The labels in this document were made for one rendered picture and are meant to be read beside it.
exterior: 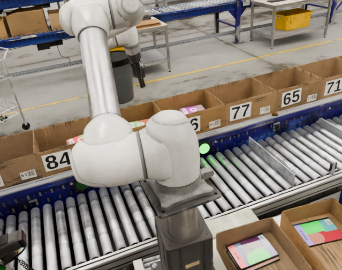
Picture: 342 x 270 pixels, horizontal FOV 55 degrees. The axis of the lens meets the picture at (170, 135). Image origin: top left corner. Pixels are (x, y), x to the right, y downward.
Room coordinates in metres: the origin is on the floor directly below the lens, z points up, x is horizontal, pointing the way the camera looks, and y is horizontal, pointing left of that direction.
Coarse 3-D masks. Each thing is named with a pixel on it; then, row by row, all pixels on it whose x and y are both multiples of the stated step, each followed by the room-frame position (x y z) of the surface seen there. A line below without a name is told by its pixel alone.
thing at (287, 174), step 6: (252, 144) 1.80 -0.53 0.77; (258, 144) 1.74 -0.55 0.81; (258, 150) 1.74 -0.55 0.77; (264, 150) 1.68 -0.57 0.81; (264, 156) 1.67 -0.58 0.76; (270, 156) 1.62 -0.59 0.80; (270, 162) 1.61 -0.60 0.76; (276, 162) 1.56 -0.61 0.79; (276, 168) 1.56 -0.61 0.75; (282, 168) 1.51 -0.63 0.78; (282, 174) 1.50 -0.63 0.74; (288, 174) 1.45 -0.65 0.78; (294, 174) 1.42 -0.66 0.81; (288, 180) 1.45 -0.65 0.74; (294, 180) 1.41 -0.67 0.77
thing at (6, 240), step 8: (16, 232) 0.91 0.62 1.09; (24, 232) 0.92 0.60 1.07; (0, 240) 0.88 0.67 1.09; (8, 240) 0.87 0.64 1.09; (16, 240) 0.87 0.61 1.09; (24, 240) 0.88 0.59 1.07; (0, 248) 0.85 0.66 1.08; (8, 248) 0.85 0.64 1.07; (16, 248) 0.86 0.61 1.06; (0, 256) 0.84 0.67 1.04; (8, 256) 0.86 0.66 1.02; (16, 256) 0.87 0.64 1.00
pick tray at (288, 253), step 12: (240, 228) 1.05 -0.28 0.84; (252, 228) 1.06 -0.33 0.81; (264, 228) 1.07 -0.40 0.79; (276, 228) 1.04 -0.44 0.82; (216, 240) 1.01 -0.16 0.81; (228, 240) 1.03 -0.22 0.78; (276, 240) 1.03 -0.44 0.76; (288, 240) 0.95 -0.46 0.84; (288, 252) 0.93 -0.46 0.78; (228, 264) 0.89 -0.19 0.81; (276, 264) 0.90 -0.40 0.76; (288, 264) 0.89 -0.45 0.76; (300, 264) 0.86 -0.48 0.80
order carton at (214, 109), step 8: (176, 96) 2.08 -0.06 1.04; (184, 96) 2.10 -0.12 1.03; (192, 96) 2.12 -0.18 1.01; (200, 96) 2.14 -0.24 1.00; (208, 96) 2.09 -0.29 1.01; (160, 104) 2.04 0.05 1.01; (168, 104) 2.06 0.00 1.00; (176, 104) 2.08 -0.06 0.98; (184, 104) 2.10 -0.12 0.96; (192, 104) 2.12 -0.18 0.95; (208, 104) 2.10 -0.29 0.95; (216, 104) 1.98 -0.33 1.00; (192, 112) 1.81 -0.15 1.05; (200, 112) 1.82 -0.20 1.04; (208, 112) 1.84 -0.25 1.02; (216, 112) 1.86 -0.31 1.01; (224, 112) 1.88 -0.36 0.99; (200, 120) 1.82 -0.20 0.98; (208, 120) 1.84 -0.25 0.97; (224, 120) 1.88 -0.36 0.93; (200, 128) 1.82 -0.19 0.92; (208, 128) 1.84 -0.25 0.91; (216, 128) 1.86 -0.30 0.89
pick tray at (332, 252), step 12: (312, 204) 1.14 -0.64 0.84; (324, 204) 1.16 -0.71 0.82; (336, 204) 1.14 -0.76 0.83; (288, 216) 1.12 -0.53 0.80; (300, 216) 1.13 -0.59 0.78; (312, 216) 1.15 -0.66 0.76; (324, 216) 1.14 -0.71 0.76; (336, 216) 1.12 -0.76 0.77; (288, 228) 1.04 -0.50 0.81; (300, 240) 0.95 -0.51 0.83; (300, 252) 0.94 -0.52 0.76; (312, 252) 0.87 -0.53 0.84; (324, 252) 0.93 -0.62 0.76; (336, 252) 0.93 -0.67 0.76; (312, 264) 0.86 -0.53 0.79; (324, 264) 0.88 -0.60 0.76; (336, 264) 0.87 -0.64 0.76
